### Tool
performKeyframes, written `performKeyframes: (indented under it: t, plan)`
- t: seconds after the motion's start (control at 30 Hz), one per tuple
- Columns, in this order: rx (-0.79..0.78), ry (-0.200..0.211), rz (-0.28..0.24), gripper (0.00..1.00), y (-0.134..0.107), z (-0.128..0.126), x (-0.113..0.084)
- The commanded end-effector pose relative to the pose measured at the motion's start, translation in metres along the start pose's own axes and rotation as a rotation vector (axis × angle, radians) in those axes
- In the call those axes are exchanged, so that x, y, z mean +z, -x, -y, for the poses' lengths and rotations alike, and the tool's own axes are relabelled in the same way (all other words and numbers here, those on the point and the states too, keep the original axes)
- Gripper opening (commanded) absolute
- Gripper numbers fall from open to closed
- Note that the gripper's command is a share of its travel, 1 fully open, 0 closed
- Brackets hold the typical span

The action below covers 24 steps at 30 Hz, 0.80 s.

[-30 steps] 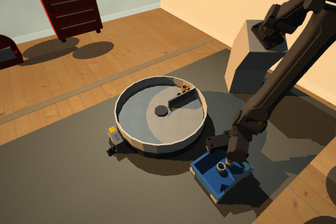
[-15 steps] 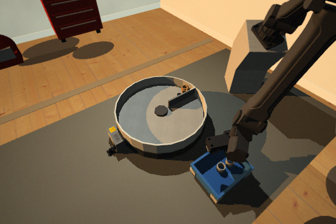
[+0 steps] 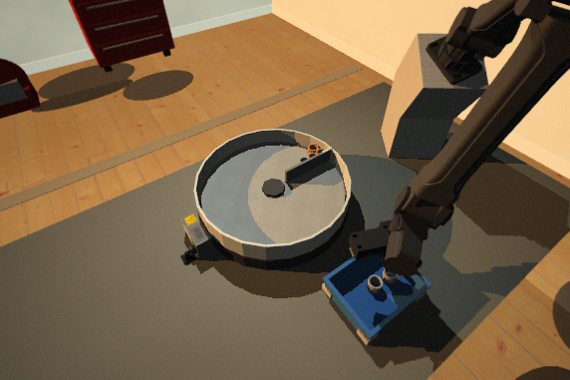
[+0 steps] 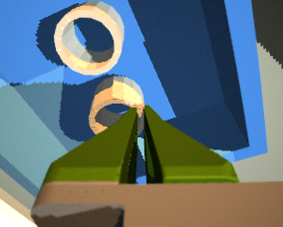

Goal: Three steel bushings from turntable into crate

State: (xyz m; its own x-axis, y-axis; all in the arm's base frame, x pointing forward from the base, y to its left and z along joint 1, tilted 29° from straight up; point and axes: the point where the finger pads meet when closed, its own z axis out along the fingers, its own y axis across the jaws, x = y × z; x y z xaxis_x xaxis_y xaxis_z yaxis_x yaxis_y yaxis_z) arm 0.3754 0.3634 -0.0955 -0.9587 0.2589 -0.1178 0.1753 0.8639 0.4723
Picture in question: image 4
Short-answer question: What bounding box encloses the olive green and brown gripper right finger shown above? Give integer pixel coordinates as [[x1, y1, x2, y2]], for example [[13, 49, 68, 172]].
[[143, 105, 239, 184]]

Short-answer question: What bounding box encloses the tan hollow cylinder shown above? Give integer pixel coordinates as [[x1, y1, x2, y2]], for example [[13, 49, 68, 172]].
[[89, 76, 144, 135], [54, 0, 125, 75]]

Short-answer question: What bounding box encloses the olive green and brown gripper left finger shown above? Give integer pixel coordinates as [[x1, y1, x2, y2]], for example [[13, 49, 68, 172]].
[[41, 107, 138, 187]]

